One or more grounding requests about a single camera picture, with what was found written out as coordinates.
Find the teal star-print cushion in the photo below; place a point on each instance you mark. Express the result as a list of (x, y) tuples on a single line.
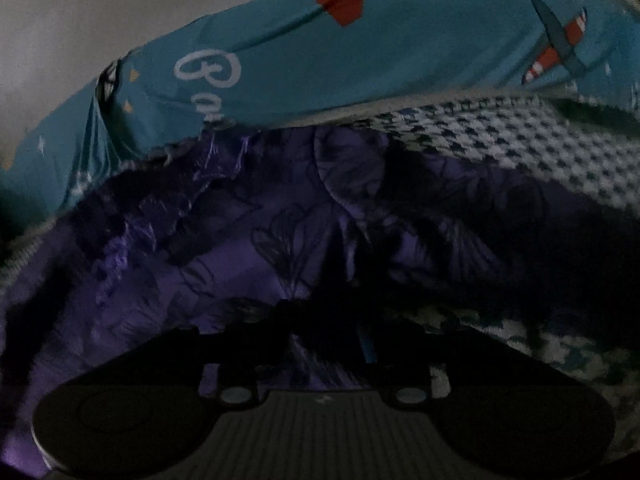
[(50, 160)]

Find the black white patterned cloth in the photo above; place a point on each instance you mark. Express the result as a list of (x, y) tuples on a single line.
[(107, 82)]

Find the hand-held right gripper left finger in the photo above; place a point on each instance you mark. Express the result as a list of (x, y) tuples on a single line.
[(260, 355)]

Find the teal script-print cushion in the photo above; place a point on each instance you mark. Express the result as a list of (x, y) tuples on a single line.
[(400, 60)]

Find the purple floral garment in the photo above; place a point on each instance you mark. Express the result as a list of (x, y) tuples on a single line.
[(225, 270)]

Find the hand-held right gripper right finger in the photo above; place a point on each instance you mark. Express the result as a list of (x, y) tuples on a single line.
[(369, 350)]

